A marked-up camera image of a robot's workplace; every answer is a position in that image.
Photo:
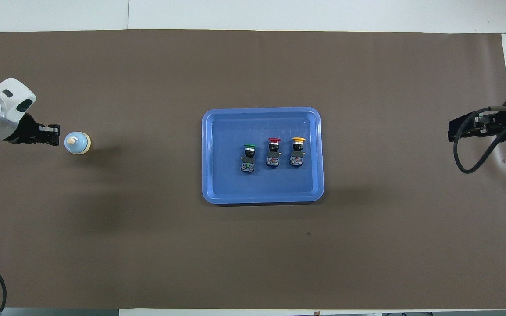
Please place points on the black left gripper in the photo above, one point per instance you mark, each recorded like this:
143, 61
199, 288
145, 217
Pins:
25, 131

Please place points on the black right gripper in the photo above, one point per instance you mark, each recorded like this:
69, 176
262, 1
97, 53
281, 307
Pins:
505, 123

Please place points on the light blue service bell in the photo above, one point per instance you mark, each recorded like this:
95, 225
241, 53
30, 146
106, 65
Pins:
76, 144

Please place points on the yellow push button switch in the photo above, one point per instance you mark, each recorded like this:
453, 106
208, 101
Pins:
297, 153

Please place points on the red push button switch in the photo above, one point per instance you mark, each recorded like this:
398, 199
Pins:
273, 153

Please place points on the green push button switch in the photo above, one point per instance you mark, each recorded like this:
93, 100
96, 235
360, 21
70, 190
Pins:
248, 158

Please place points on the blue plastic tray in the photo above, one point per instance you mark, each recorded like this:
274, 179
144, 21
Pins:
226, 184

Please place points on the brown table mat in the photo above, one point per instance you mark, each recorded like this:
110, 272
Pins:
147, 245

